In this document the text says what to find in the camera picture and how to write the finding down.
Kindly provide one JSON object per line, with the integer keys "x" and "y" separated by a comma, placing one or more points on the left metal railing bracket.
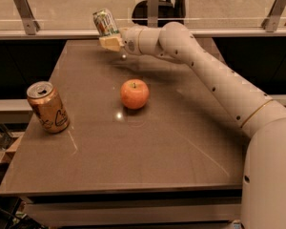
{"x": 30, "y": 24}

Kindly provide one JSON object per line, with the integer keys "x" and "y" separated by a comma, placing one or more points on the red orange apple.
{"x": 134, "y": 94}

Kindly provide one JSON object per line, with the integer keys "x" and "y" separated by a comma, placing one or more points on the metal railing bracket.
{"x": 152, "y": 13}
{"x": 30, "y": 24}
{"x": 271, "y": 22}

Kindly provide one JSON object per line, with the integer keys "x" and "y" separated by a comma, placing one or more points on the middle metal railing bracket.
{"x": 152, "y": 13}

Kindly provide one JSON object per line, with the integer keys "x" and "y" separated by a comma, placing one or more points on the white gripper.
{"x": 131, "y": 39}

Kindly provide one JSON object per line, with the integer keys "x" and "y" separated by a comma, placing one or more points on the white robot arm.
{"x": 261, "y": 118}

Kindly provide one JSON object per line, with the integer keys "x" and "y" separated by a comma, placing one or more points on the glass railing panel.
{"x": 77, "y": 14}

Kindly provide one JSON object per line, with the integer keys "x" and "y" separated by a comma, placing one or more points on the right metal railing bracket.
{"x": 271, "y": 22}

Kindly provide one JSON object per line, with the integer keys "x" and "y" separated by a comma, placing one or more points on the black office chair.
{"x": 168, "y": 11}

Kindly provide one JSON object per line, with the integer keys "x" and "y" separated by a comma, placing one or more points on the gold soda can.
{"x": 47, "y": 105}

